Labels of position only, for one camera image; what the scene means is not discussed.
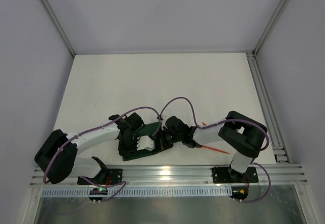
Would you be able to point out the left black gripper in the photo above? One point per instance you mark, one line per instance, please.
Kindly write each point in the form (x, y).
(127, 150)

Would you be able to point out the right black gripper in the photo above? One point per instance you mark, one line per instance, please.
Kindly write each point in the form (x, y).
(164, 135)

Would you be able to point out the dark green cloth napkin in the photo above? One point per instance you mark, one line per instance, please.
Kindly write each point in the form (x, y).
(144, 133)

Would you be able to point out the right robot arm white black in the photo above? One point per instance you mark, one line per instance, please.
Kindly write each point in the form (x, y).
(245, 135)

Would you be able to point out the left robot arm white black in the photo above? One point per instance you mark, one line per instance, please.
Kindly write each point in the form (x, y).
(58, 156)

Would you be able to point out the orange plastic fork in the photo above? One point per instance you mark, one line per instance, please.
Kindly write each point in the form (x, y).
(214, 149)

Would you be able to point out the left black controller board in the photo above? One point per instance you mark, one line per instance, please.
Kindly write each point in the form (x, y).
(96, 195)

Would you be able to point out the black controller board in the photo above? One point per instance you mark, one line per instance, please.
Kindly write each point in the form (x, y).
(239, 193)
(96, 195)

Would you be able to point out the right black controller board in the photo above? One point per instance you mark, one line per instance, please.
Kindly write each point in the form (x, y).
(239, 193)

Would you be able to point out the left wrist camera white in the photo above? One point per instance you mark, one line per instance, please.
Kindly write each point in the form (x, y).
(145, 143)

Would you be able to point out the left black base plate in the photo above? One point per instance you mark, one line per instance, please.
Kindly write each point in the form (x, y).
(114, 174)

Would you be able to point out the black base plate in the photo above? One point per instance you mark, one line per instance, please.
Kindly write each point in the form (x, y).
(227, 175)
(114, 174)

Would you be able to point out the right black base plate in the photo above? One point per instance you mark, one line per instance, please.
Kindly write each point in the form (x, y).
(227, 175)

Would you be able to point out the slotted grey cable duct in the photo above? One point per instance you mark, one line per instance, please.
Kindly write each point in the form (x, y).
(126, 192)

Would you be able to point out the right aluminium side rail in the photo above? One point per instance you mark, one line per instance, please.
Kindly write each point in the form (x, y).
(276, 136)

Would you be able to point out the aluminium front rail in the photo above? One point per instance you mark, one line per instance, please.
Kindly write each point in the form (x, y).
(280, 174)

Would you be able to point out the left aluminium corner post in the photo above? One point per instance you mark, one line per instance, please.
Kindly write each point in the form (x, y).
(57, 25)

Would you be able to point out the aluminium corner post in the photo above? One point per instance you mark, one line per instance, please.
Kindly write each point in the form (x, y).
(275, 16)
(57, 25)

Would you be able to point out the right aluminium corner post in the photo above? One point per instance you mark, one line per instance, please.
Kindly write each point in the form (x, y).
(275, 16)

